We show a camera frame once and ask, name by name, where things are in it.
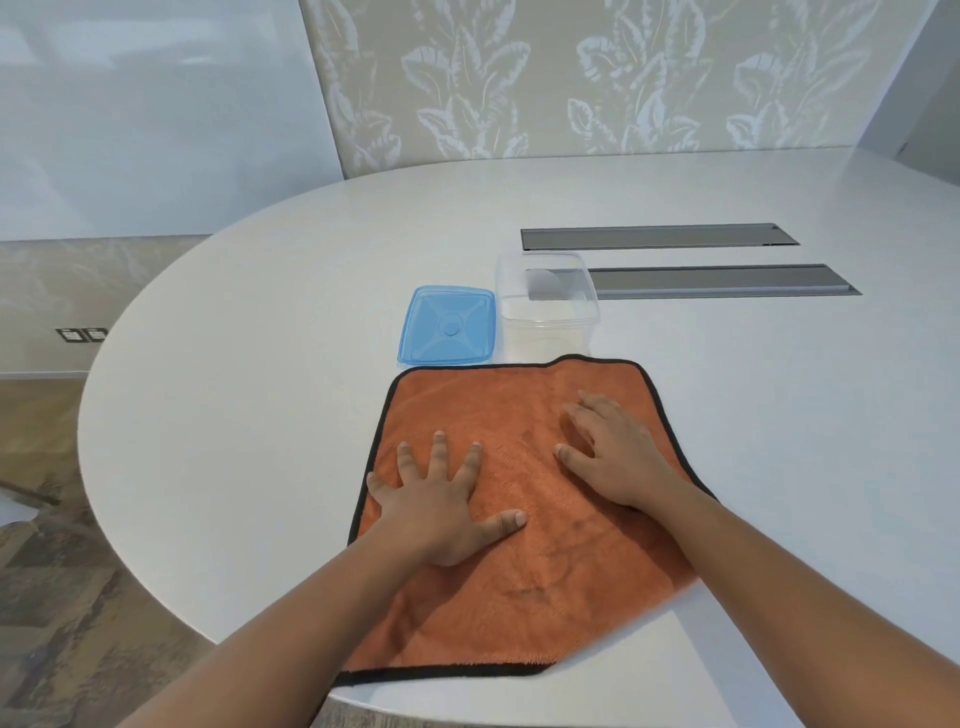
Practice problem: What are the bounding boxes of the person's left hand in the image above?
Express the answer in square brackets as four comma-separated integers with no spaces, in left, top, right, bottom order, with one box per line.
[366,430,529,570]

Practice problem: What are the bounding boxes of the person's right hand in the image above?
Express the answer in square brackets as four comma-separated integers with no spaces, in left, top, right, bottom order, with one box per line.
[553,390,687,513]

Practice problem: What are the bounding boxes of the orange cloth with black trim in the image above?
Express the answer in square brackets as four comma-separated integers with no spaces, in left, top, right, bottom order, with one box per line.
[332,354,717,689]

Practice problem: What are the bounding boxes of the person's right forearm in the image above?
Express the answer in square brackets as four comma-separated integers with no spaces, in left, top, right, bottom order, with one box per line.
[637,480,960,728]

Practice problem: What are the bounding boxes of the person's left forearm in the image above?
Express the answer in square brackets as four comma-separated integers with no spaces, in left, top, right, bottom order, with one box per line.
[118,534,444,728]

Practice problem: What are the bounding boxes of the blue plastic container lid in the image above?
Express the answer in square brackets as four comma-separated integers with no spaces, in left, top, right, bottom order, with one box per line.
[396,285,497,369]

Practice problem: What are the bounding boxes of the clear plastic container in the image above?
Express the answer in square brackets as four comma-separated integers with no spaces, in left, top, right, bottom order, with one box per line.
[494,249,601,361]

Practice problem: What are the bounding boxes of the grey table cable slot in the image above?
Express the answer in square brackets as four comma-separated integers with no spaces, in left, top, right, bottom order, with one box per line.
[588,263,863,301]

